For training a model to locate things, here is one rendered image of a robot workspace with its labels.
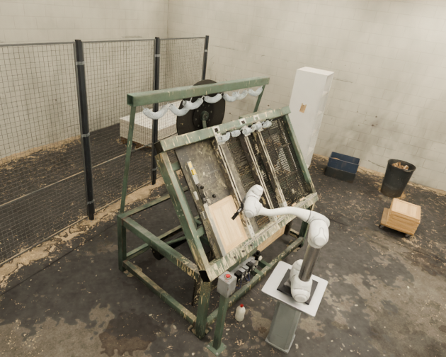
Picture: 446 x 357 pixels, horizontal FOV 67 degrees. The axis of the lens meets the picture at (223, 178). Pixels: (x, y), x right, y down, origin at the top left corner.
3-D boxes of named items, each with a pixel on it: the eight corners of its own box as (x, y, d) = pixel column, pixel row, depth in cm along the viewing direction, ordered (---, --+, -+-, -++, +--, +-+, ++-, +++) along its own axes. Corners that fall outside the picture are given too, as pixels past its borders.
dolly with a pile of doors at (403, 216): (411, 241, 538) (421, 220, 519) (376, 229, 558) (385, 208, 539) (413, 224, 587) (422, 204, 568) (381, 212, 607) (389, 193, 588)
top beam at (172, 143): (157, 154, 295) (163, 151, 288) (153, 144, 294) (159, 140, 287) (285, 115, 452) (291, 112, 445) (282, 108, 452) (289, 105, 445)
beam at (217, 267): (202, 282, 307) (210, 282, 299) (197, 270, 306) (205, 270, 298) (311, 200, 464) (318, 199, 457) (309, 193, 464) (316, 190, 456)
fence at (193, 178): (220, 257, 320) (223, 256, 317) (184, 163, 314) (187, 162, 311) (224, 254, 324) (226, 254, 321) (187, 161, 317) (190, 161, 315)
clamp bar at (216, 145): (245, 239, 349) (263, 236, 332) (204, 130, 341) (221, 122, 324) (250, 234, 356) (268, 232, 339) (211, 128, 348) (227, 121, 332)
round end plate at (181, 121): (178, 156, 372) (182, 83, 335) (174, 155, 375) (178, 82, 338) (224, 142, 428) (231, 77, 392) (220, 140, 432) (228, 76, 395)
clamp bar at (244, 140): (269, 222, 381) (286, 219, 364) (232, 122, 373) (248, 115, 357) (273, 219, 388) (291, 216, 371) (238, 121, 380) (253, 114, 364)
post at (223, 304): (216, 350, 331) (226, 295, 296) (212, 346, 334) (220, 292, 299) (220, 346, 335) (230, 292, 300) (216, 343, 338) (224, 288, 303)
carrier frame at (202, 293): (200, 340, 339) (208, 278, 301) (118, 268, 411) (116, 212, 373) (303, 246, 495) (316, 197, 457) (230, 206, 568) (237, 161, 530)
